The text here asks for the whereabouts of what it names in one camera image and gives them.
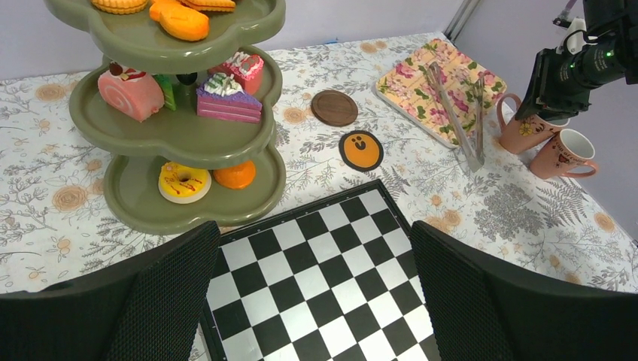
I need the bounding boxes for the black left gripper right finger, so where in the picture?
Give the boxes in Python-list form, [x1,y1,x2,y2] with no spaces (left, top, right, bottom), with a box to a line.
[409,221,637,360]

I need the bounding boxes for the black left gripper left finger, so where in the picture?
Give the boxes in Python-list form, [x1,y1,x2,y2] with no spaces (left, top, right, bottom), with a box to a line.
[1,221,220,360]

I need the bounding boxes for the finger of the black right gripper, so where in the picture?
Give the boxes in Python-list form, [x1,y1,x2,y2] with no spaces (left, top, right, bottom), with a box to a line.
[515,49,590,121]

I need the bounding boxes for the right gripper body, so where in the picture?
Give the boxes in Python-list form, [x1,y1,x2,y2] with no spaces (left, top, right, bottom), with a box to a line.
[560,1,637,94]

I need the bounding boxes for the large pink mug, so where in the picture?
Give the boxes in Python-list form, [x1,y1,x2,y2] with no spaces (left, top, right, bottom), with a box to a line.
[497,93,571,154]

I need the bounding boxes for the small pink mug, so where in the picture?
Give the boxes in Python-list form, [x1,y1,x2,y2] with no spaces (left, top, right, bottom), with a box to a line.
[529,129,599,180]

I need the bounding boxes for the metal serving tongs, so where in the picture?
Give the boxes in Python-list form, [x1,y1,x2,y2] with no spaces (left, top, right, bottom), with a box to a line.
[426,62,485,172]

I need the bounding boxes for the floral serving tray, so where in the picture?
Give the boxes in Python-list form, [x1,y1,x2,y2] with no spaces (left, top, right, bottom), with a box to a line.
[373,38,507,148]

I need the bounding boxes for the yellow frosted donut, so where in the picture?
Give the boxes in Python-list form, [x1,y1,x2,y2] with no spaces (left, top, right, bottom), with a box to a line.
[158,162,212,205]

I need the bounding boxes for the orange round pastry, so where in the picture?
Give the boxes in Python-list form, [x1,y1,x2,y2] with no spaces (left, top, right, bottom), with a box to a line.
[212,160,257,190]

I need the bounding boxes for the orange smiley face coaster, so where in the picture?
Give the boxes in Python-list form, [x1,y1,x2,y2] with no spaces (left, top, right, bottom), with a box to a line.
[339,130,384,172]

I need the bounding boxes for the green three-tier dessert stand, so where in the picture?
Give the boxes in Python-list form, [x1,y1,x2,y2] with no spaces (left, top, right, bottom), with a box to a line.
[46,1,286,235]

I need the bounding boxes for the pink swirl roll cake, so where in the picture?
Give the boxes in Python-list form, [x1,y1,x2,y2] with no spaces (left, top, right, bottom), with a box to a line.
[98,61,165,123]

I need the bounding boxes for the purple cake slice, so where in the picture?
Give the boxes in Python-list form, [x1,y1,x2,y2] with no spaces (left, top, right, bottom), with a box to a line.
[196,72,263,123]

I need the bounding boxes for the green cake slice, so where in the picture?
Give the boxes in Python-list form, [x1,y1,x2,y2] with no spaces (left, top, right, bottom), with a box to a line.
[153,74,177,111]

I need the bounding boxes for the pink cake slice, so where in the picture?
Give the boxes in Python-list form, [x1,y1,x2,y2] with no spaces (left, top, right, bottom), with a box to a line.
[208,51,264,95]

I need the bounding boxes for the orange fish cookie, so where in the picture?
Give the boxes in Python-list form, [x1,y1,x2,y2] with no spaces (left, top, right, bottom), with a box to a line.
[149,1,209,41]

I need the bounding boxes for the round orange biscuit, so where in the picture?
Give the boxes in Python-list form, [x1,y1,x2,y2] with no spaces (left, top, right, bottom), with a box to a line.
[91,0,148,15]

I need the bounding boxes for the square orange cracker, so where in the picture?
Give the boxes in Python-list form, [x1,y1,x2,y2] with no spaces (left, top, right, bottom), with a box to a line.
[180,0,235,12]

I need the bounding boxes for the black white chessboard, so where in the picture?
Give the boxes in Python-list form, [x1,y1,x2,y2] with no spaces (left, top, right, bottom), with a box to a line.
[202,180,433,360]

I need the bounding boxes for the floral tablecloth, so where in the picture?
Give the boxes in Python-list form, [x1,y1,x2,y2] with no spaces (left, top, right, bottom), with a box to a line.
[1,35,637,293]

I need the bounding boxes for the dark brown round coaster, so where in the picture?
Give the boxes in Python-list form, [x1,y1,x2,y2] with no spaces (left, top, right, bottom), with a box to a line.
[311,89,359,127]

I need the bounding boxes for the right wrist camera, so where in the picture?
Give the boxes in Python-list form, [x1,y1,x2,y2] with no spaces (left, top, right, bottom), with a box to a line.
[552,0,588,55]

